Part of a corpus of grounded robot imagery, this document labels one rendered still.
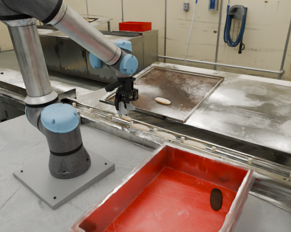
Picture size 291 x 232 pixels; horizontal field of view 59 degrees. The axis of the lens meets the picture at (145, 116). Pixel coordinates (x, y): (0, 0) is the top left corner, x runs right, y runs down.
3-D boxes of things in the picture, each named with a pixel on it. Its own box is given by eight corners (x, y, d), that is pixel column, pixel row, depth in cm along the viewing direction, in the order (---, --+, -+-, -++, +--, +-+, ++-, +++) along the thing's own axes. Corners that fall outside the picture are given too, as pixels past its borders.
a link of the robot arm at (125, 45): (108, 41, 110) (124, 39, 115) (110, 66, 115) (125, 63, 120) (119, 43, 105) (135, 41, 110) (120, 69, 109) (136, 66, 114)
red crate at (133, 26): (118, 30, 472) (118, 22, 467) (129, 28, 500) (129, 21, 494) (141, 31, 448) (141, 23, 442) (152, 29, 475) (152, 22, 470)
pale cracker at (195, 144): (181, 143, 108) (181, 141, 108) (185, 139, 111) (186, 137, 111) (203, 150, 103) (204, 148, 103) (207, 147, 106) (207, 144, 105)
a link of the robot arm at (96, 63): (101, 52, 96) (125, 49, 103) (86, 49, 104) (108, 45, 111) (103, 73, 100) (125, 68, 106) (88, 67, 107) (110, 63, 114)
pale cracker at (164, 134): (154, 134, 116) (154, 132, 115) (158, 131, 119) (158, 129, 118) (173, 141, 110) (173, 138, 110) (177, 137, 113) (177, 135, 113)
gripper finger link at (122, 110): (125, 122, 120) (126, 103, 117) (115, 119, 123) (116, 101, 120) (129, 121, 122) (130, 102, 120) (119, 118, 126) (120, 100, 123)
